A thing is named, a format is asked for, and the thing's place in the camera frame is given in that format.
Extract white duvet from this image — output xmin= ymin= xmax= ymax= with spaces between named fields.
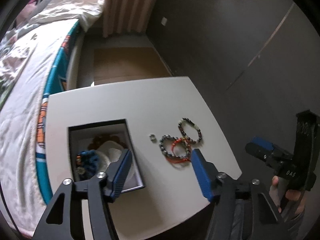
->
xmin=15 ymin=0 xmax=107 ymax=27

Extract brown floor mat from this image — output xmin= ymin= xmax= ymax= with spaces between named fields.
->
xmin=93 ymin=47 xmax=173 ymax=86

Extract brown bead bracelet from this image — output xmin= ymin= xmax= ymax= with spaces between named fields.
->
xmin=88 ymin=134 xmax=126 ymax=151

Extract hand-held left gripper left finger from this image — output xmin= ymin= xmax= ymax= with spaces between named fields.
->
xmin=32 ymin=149 xmax=133 ymax=240

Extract grey blue bead bracelet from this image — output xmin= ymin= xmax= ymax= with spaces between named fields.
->
xmin=159 ymin=134 xmax=181 ymax=156

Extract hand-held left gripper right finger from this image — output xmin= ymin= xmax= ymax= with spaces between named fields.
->
xmin=191 ymin=148 xmax=286 ymax=240

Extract person's right hand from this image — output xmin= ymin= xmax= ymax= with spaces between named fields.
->
xmin=269 ymin=175 xmax=307 ymax=214

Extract pink curtain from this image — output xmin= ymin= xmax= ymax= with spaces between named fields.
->
xmin=102 ymin=0 xmax=158 ymax=37

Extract grey wardrobe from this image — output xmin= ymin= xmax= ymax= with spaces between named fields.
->
xmin=145 ymin=0 xmax=320 ymax=180

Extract white fleece blanket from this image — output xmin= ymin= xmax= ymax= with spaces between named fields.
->
xmin=0 ymin=22 xmax=69 ymax=233

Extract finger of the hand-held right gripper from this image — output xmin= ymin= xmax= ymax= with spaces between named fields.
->
xmin=251 ymin=136 xmax=293 ymax=158
xmin=244 ymin=142 xmax=278 ymax=167

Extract white bangle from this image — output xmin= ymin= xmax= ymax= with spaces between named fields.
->
xmin=94 ymin=141 xmax=127 ymax=172

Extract dark and pale bead bracelet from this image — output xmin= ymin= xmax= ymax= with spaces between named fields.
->
xmin=178 ymin=117 xmax=203 ymax=145

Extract red cord bracelet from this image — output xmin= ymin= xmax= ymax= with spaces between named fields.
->
xmin=167 ymin=139 xmax=193 ymax=165

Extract teal cartoon bed sheet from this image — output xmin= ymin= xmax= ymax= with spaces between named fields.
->
xmin=34 ymin=20 xmax=82 ymax=205

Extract white low table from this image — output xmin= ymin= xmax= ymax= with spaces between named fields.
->
xmin=44 ymin=76 xmax=243 ymax=240

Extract white jewellery box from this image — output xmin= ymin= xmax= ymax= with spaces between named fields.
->
xmin=67 ymin=118 xmax=146 ymax=193

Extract person's grey pants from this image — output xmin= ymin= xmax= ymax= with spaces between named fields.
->
xmin=231 ymin=197 xmax=304 ymax=240

